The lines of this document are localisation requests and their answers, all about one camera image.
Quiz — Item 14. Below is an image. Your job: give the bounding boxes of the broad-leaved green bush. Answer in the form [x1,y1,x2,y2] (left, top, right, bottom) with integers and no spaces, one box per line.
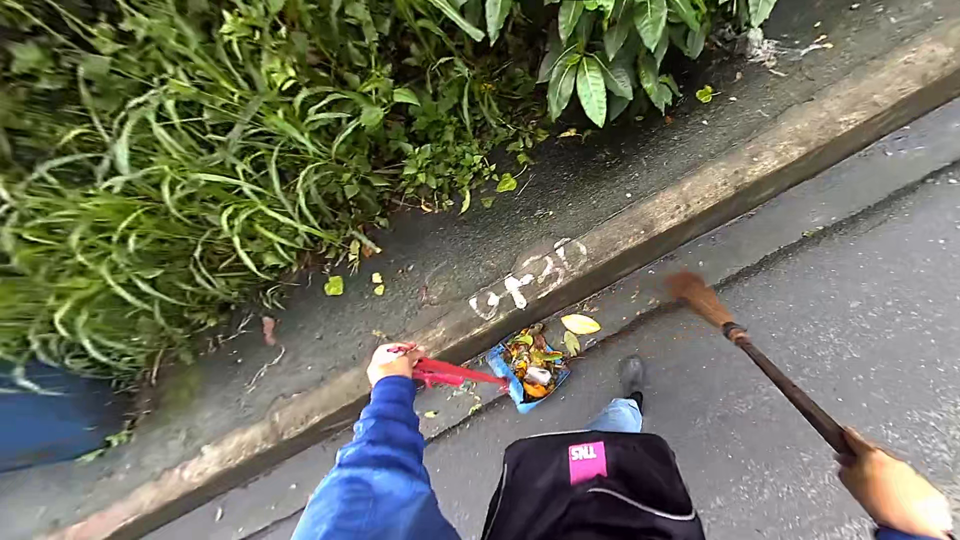
[442,0,779,129]

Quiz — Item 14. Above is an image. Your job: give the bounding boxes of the person's left forearm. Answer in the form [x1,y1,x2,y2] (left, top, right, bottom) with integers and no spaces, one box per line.
[291,375,462,540]

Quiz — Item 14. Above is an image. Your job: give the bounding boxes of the person's left hand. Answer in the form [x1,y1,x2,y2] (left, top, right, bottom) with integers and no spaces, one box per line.
[366,342,426,388]

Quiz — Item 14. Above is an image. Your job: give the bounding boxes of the pile of leaves and litter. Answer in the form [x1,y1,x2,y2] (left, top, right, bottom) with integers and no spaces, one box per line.
[504,325,568,400]

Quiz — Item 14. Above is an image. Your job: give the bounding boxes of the black bag with pink label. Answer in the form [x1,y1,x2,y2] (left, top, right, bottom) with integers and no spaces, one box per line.
[480,430,707,540]

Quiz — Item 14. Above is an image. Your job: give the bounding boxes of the large blue object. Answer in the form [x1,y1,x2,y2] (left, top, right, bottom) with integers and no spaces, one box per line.
[0,360,130,474]

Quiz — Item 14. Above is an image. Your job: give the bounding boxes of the blue dustpan with red handle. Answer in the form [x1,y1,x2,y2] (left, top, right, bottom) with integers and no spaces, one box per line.
[390,328,572,414]

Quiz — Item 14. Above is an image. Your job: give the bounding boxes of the person's legs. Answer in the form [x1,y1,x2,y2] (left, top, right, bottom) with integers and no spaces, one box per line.
[586,354,647,435]

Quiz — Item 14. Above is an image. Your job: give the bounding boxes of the person's right hand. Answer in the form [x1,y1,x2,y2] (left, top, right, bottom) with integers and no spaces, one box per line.
[836,426,954,540]

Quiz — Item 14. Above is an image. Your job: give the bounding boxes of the long grass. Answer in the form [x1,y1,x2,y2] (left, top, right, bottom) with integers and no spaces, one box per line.
[0,0,552,399]

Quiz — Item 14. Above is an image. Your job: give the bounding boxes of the person's right forearm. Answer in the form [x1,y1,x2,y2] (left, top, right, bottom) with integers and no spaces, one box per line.
[873,524,957,540]

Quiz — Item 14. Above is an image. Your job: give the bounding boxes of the concrete curb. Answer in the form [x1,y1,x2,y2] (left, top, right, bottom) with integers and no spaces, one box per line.
[41,21,960,540]

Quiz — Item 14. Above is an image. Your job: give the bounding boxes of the brown broom with wooden stick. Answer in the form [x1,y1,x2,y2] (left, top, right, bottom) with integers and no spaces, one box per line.
[666,270,860,456]

